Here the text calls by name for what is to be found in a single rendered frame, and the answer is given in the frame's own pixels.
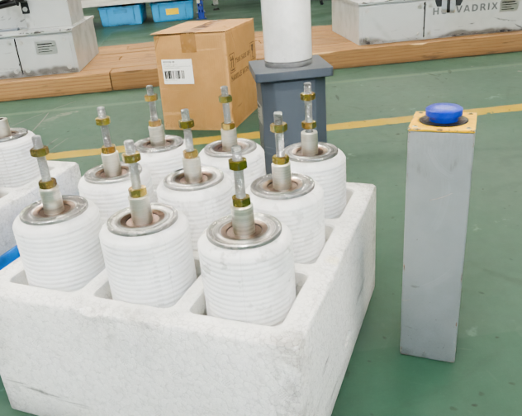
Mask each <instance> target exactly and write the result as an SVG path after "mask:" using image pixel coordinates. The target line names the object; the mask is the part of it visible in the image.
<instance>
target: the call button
mask: <svg viewBox="0 0 522 416"><path fill-rule="evenodd" d="M425 114H426V115H427V116H428V117H429V121H431V122H434V123H439V124H449V123H454V122H457V121H458V118H459V117H460V116H462V115H463V108H462V107H461V106H459V105H458V104H454V103H435V104H431V105H429V106H427V107H426V108H425Z"/></svg>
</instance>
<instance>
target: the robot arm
mask: <svg viewBox="0 0 522 416"><path fill-rule="evenodd" d="M462 2H463V0H435V3H436V6H437V7H442V13H448V12H456V6H461V4H462ZM261 11H262V23H263V47H264V60H265V66H266V67H267V68H271V69H293V68H300V67H304V66H307V65H310V64H312V46H311V0H261Z"/></svg>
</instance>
